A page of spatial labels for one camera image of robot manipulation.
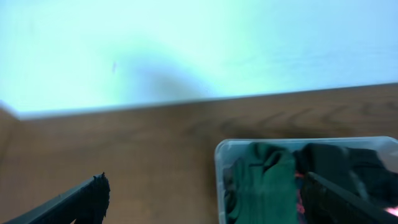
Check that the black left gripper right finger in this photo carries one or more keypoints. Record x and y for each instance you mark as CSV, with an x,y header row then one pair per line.
x,y
326,203

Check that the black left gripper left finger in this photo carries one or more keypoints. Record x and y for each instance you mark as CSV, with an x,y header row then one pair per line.
x,y
84,203

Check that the black garment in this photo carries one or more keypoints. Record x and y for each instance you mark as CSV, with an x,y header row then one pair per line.
x,y
359,171

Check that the dark green garment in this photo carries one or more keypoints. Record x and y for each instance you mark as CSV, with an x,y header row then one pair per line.
x,y
262,186

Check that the red black plaid shirt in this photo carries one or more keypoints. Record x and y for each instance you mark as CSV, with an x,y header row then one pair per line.
x,y
299,184

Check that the pink garment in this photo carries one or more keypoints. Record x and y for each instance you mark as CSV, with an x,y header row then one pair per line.
x,y
392,210

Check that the clear plastic storage bin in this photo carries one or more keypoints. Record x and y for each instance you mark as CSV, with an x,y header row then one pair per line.
x,y
229,150

